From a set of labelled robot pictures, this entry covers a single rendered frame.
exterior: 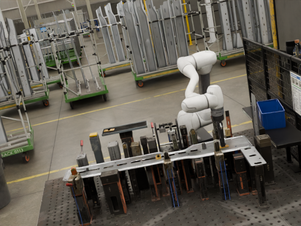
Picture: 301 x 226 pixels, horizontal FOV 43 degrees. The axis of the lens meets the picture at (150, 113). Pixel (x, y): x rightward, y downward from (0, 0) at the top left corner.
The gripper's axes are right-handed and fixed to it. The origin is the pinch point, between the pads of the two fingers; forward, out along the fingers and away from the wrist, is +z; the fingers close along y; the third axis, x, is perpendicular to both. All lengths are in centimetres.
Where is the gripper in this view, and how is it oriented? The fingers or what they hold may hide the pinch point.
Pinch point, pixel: (222, 141)
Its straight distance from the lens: 278.1
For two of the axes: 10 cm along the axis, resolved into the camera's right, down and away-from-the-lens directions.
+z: 2.0, 9.4, 2.9
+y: 0.3, 2.9, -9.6
